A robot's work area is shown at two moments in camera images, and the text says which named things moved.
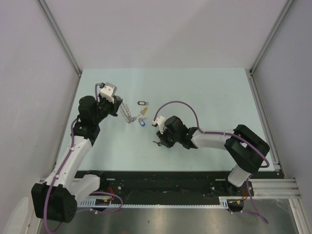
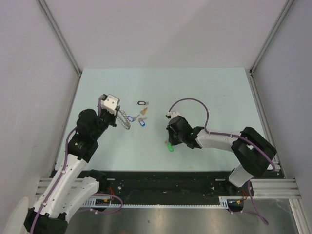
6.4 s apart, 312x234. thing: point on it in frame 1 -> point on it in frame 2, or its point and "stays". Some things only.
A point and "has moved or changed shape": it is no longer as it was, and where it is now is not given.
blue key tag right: x=142 y=123 stays
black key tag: x=141 y=103 stays
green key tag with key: x=159 y=144 has moved or changed shape
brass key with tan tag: x=144 y=111 stays
